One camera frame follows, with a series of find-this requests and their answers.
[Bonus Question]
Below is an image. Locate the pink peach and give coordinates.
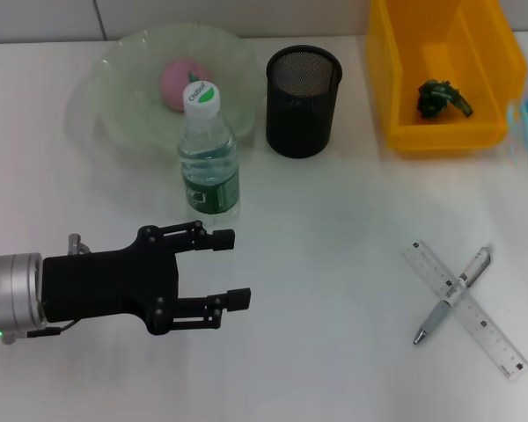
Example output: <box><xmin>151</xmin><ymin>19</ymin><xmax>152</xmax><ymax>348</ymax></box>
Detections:
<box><xmin>159</xmin><ymin>58</ymin><xmax>213</xmax><ymax>113</ymax></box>

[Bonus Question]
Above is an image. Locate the green plastic wrapper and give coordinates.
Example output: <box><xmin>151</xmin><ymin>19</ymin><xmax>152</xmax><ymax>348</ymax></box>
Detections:
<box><xmin>416</xmin><ymin>77</ymin><xmax>473</xmax><ymax>120</ymax></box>

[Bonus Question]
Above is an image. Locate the yellow plastic bin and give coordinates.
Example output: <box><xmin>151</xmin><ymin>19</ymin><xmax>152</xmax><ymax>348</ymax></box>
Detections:
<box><xmin>363</xmin><ymin>0</ymin><xmax>528</xmax><ymax>155</ymax></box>

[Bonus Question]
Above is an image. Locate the green glass fruit plate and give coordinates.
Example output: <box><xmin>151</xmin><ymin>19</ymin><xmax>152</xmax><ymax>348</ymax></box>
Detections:
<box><xmin>72</xmin><ymin>25</ymin><xmax>268</xmax><ymax>162</ymax></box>

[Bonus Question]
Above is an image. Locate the black mesh pen holder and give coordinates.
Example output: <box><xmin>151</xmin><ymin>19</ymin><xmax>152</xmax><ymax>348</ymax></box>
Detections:
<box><xmin>265</xmin><ymin>45</ymin><xmax>344</xmax><ymax>160</ymax></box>

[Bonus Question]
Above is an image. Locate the left arm cable with connector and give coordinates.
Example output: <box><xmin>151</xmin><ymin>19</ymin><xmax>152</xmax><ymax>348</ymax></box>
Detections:
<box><xmin>0</xmin><ymin>319</ymin><xmax>78</xmax><ymax>347</ymax></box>

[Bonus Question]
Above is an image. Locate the grey white ballpoint pen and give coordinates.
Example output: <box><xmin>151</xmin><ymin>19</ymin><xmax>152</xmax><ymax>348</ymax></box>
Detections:
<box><xmin>413</xmin><ymin>245</ymin><xmax>495</xmax><ymax>346</ymax></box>

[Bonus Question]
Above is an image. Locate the transparent plastic ruler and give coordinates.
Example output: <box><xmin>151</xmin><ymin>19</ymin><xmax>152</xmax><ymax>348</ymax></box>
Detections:
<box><xmin>401</xmin><ymin>239</ymin><xmax>528</xmax><ymax>383</ymax></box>

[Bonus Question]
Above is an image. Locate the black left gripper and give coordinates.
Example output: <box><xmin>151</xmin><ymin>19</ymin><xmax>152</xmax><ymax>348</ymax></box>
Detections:
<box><xmin>40</xmin><ymin>221</ymin><xmax>253</xmax><ymax>337</ymax></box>

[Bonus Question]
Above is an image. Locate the clear water bottle green label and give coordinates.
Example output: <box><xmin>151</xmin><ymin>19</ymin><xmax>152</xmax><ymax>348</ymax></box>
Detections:
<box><xmin>177</xmin><ymin>81</ymin><xmax>242</xmax><ymax>227</ymax></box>

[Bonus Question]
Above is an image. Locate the silver metal connector plug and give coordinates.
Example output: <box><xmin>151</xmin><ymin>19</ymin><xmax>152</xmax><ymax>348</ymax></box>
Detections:
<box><xmin>67</xmin><ymin>232</ymin><xmax>92</xmax><ymax>256</ymax></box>

